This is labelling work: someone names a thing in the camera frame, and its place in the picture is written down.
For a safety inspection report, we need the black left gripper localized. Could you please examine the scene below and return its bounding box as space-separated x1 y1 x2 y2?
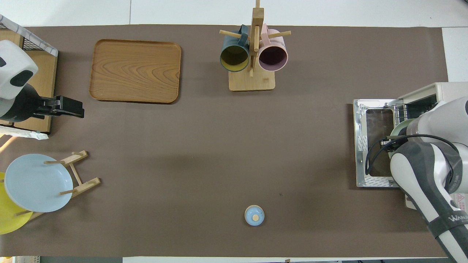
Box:
0 84 84 123

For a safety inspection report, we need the oven glass door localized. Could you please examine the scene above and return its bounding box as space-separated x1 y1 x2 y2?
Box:
353 99 401 188

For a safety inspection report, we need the light green plate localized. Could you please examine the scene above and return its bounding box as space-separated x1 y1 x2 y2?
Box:
389 119 415 159

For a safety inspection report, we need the white toaster oven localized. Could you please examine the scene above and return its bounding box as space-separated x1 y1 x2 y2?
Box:
353 82 468 210

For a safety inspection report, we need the wooden tray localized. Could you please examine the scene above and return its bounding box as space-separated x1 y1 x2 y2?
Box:
89 39 182 104

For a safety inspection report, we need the wooden box shelf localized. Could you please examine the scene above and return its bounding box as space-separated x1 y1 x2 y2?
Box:
0 15 59 140

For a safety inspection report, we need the wooden plate rack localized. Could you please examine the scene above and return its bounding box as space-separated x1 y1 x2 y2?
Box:
15 150 101 221

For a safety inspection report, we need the light blue plate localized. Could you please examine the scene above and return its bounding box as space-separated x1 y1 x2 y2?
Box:
4 154 73 213

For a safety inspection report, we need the brown table mat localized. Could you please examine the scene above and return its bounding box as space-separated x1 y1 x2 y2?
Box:
0 25 449 258

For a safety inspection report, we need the yellow plate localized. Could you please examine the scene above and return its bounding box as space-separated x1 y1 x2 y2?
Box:
0 172 33 235

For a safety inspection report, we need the dark blue mug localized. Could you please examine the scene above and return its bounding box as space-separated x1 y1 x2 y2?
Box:
220 25 250 73

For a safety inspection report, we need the wooden mug rack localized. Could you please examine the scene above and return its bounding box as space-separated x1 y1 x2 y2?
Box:
219 0 292 92

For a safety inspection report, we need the pink mug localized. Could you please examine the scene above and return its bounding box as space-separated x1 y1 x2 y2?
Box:
258 24 288 72

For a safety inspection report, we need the small blue bell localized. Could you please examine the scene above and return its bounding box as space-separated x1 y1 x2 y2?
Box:
245 205 265 226

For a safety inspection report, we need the wire basket with wooden shelves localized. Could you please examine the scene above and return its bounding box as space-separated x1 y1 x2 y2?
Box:
0 15 59 140

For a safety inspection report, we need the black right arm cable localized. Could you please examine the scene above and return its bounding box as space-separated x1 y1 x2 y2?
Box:
366 134 461 176

